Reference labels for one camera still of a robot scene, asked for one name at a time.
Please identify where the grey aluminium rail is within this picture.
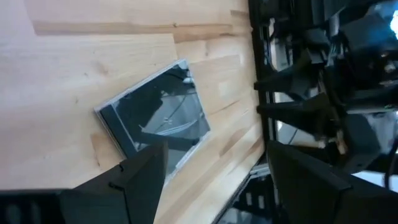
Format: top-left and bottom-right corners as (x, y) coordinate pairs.
(248, 164), (271, 179)

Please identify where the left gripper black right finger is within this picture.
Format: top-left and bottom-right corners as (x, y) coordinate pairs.
(266, 140), (398, 224)

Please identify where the clear CD jewel case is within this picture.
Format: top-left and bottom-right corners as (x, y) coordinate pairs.
(94, 58), (211, 186)

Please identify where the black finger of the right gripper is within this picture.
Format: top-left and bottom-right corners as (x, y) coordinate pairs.
(257, 93), (335, 138)
(254, 49), (318, 97)

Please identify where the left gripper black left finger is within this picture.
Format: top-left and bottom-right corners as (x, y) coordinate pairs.
(58, 140), (169, 224)

